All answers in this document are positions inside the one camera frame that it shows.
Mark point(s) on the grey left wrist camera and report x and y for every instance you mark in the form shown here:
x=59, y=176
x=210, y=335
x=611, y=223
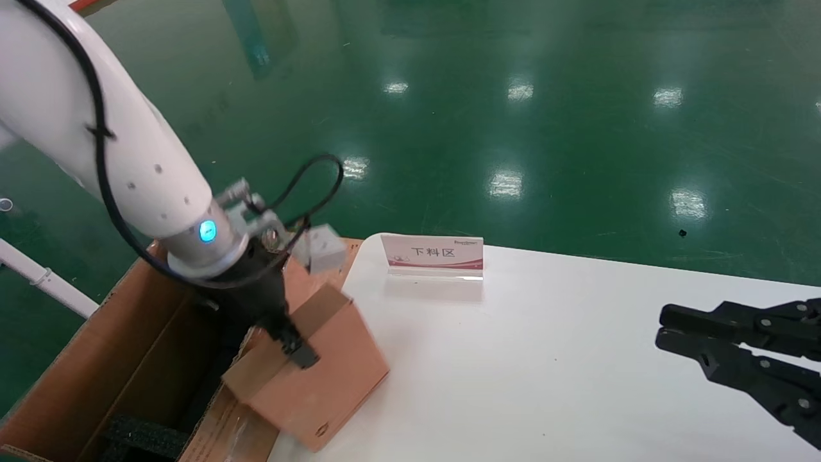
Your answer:
x=327, y=251

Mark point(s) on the black foam insert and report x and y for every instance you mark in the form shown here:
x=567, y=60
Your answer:
x=144, y=437

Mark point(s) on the large open cardboard box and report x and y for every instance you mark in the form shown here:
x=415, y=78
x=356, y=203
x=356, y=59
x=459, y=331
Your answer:
x=96, y=359

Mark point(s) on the white red acrylic sign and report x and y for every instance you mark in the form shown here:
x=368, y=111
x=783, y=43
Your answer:
x=433, y=251

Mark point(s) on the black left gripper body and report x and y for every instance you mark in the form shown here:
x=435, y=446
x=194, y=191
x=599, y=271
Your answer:
x=253, y=292

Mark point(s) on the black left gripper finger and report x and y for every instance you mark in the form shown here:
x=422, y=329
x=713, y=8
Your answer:
x=300, y=351

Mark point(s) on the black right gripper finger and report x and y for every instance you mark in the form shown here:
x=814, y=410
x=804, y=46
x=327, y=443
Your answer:
x=770, y=327
x=757, y=378

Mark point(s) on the small cardboard box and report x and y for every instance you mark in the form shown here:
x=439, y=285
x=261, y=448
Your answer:
x=321, y=385

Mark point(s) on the white tube frame cart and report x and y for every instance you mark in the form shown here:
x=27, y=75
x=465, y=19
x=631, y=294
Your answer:
x=45, y=277

